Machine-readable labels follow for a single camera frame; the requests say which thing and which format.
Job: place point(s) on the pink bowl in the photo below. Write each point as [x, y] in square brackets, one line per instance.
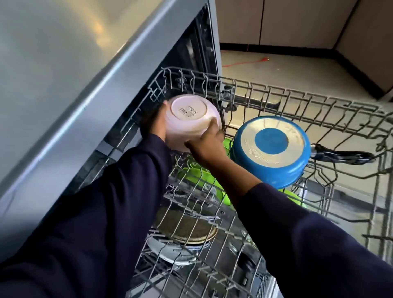
[190, 122]

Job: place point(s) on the tan speckled plate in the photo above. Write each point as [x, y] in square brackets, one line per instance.
[184, 227]

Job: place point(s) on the person's right hand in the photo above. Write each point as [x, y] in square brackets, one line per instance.
[208, 147]

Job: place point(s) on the cream round plate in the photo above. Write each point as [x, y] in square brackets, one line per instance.
[172, 254]

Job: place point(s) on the silver dishwasher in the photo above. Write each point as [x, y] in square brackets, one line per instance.
[61, 92]

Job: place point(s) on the person's right forearm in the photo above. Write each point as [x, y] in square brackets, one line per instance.
[307, 245]

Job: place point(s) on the person's left forearm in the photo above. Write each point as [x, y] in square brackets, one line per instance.
[92, 230]

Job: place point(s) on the blue saucepan with black handle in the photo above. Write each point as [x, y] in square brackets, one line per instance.
[270, 153]

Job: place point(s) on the person's left hand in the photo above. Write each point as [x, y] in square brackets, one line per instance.
[153, 122]

